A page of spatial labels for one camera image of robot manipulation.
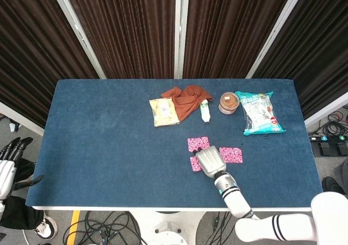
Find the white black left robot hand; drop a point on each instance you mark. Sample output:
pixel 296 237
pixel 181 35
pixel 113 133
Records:
pixel 6 174

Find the white frame bottom bar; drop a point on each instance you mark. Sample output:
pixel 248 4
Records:
pixel 326 109
pixel 21 118

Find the white frame post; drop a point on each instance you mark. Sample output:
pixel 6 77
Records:
pixel 277 30
pixel 77 31
pixel 180 30

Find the black white sneaker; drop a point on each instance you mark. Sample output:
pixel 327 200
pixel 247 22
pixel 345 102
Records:
pixel 46 228

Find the white adapter plug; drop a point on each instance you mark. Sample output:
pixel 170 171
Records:
pixel 14 127

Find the red white patterned block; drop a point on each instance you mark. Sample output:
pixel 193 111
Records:
pixel 232 155

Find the crumpled orange cloth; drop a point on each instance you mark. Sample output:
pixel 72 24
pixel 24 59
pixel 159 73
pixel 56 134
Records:
pixel 185 103

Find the round clear jar brown contents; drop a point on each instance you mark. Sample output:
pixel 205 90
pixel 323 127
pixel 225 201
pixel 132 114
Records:
pixel 229 103

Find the black foot pedal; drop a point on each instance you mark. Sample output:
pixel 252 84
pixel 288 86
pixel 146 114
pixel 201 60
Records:
pixel 342 148
pixel 326 148

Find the small white green-label bottle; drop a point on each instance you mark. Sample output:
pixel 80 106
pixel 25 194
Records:
pixel 204 113

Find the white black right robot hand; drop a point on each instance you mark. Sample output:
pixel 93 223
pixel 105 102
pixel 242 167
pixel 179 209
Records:
pixel 212 162

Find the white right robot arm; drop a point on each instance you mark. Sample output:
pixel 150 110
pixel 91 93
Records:
pixel 233 198

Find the black trouser leg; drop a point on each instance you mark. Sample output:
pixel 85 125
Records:
pixel 21 215

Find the blue fabric table mat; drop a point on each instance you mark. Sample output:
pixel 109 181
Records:
pixel 122 152

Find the brown pleated curtain panel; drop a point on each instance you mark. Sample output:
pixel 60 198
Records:
pixel 122 24
pixel 27 51
pixel 231 24
pixel 320 51

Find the grey trouser leg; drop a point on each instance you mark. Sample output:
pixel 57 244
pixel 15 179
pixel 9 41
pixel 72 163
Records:
pixel 342 168

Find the black shoe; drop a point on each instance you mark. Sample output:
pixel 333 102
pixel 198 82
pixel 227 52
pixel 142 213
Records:
pixel 333 184

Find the yellow floor tape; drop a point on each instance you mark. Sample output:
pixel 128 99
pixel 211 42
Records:
pixel 73 227

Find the teal white snack bag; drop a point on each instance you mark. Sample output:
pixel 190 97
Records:
pixel 259 114

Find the yellow snack packet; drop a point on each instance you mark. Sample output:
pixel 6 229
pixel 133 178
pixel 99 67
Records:
pixel 164 111

